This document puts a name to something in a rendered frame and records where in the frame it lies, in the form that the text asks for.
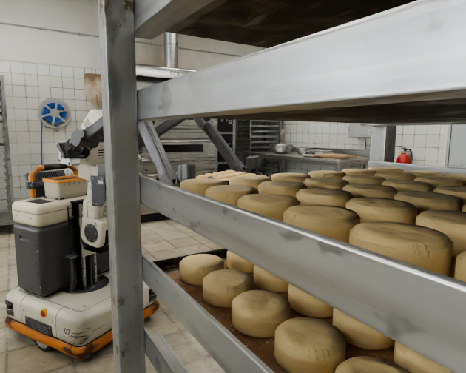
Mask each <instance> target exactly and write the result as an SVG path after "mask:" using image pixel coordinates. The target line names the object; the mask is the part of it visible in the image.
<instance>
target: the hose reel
mask: <svg viewBox="0 0 466 373"><path fill-rule="evenodd" d="M38 117H39V119H40V121H41V165H43V164H42V127H43V124H44V125H46V126H48V127H51V128H57V129H56V130H55V131H56V132H59V129H58V128H60V127H63V126H65V125H66V124H67V123H68V122H69V121H70V118H71V111H70V108H69V106H68V105H67V104H66V103H65V102H64V101H62V100H61V99H58V98H48V99H46V100H44V101H42V102H41V103H40V105H39V107H38Z"/></svg>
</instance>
